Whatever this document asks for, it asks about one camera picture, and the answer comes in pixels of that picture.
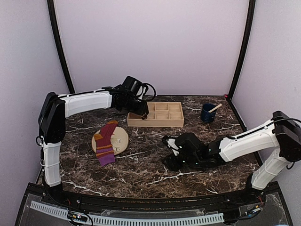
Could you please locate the black front rail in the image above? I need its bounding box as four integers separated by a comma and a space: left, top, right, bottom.
49, 188, 258, 210

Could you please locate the black left frame post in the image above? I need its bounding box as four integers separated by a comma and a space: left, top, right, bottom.
47, 0, 75, 94

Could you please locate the black frame post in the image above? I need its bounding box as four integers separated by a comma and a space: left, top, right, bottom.
47, 0, 75, 94
228, 0, 256, 101

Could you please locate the pale wooden stick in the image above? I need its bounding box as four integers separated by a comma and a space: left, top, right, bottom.
208, 104, 222, 113

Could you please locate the wooden compartment tray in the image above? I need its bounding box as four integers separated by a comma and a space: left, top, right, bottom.
127, 102, 184, 128

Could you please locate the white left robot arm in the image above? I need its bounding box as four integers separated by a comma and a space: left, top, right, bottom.
38, 85, 148, 205

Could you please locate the blue enamel mug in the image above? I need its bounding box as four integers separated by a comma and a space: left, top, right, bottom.
201, 103, 216, 123

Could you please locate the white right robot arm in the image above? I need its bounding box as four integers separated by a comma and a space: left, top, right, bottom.
162, 111, 301, 204

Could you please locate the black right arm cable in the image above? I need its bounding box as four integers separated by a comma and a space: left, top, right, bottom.
270, 117, 301, 170

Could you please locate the purple maroon striped sock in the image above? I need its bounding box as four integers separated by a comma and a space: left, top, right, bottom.
94, 120, 118, 167

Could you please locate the white slotted cable duct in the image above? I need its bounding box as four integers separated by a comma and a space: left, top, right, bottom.
30, 201, 225, 226

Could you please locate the black right frame post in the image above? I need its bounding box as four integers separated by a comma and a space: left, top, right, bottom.
228, 0, 256, 101

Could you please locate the round beige plate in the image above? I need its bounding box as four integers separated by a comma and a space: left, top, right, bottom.
92, 126, 129, 155

